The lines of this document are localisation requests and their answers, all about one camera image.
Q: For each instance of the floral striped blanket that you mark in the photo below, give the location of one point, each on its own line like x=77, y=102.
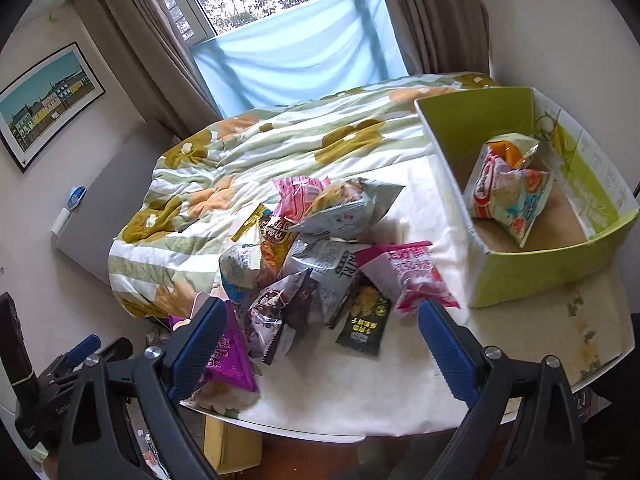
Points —
x=300, y=130

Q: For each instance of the pink white snack packet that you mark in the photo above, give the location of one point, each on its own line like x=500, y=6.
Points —
x=415, y=280

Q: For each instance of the framed house picture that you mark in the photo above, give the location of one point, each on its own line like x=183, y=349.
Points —
x=45, y=100

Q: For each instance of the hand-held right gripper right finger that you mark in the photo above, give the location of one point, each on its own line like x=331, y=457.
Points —
x=445, y=355

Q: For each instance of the green cardboard box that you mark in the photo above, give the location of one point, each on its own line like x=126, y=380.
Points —
x=500, y=280

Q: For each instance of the blue white wall gadget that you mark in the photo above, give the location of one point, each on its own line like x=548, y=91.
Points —
x=77, y=196

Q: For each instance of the light blue cloth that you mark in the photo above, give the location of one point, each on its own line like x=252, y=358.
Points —
x=300, y=55

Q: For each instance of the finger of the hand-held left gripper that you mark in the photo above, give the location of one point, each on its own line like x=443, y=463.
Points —
x=82, y=347
x=117, y=347

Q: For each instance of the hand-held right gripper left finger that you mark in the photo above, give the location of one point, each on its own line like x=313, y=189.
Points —
x=200, y=345

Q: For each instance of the dark purple snack packet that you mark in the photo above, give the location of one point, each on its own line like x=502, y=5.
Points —
x=277, y=310

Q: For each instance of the grey chip bag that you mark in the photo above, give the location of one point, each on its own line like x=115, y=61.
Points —
x=345, y=215

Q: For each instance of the brown curtain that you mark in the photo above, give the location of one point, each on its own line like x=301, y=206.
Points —
x=430, y=15
x=145, y=50

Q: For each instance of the grey headboard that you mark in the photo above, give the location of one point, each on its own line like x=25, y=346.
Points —
x=105, y=195

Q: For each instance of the grey bag with black label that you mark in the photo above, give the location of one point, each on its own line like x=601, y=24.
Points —
x=325, y=265

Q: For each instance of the gold snack packet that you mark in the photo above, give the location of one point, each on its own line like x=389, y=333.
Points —
x=252, y=222

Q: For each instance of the orange white snack packet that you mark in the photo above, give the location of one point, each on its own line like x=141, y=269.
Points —
x=517, y=147

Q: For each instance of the pink striped snack packet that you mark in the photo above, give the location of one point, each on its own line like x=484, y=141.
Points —
x=295, y=197

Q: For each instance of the red white blue snack packet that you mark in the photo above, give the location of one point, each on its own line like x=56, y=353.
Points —
x=500, y=195

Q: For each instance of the orange brown snack packet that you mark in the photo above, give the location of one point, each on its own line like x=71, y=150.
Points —
x=275, y=245

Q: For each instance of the dark green cracker packet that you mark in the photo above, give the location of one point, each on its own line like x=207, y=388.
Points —
x=362, y=320

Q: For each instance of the magenta snack packet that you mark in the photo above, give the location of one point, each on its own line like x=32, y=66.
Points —
x=230, y=360

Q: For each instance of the yellow box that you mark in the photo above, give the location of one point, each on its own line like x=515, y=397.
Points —
x=230, y=445

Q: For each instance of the white wall switch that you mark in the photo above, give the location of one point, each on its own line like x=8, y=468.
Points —
x=60, y=221

